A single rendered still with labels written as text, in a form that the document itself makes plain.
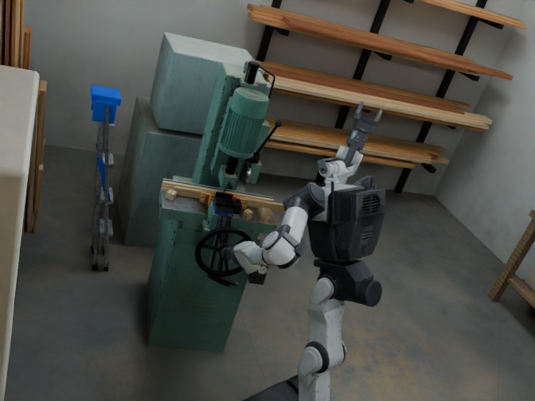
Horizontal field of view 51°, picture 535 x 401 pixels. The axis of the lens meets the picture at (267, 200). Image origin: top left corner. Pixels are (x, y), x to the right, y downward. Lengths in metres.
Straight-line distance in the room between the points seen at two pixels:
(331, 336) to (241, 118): 1.09
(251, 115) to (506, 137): 3.83
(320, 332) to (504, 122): 4.03
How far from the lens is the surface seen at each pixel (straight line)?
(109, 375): 3.16
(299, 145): 5.14
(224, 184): 2.89
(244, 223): 2.89
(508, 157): 6.06
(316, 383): 2.72
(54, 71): 5.03
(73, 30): 4.93
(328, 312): 2.55
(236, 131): 2.75
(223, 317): 3.24
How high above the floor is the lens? 2.28
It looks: 26 degrees down
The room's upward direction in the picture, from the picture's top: 18 degrees clockwise
